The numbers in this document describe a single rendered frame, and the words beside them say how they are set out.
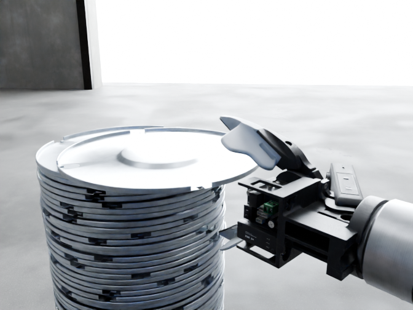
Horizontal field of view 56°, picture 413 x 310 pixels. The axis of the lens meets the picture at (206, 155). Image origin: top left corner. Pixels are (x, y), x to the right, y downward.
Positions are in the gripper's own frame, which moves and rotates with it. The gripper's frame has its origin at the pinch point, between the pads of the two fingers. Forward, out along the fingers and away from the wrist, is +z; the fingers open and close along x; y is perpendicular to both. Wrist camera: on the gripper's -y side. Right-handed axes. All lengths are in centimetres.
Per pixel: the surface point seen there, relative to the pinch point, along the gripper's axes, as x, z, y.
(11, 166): 35, 131, -14
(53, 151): 0.8, 27.7, 9.7
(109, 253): 11.0, 10.3, 10.9
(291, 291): 34.9, 6.3, -27.9
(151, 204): 4.0, 6.5, 6.5
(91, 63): 10, 318, -152
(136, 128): 0.7, 31.1, -8.3
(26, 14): -34, 363, -113
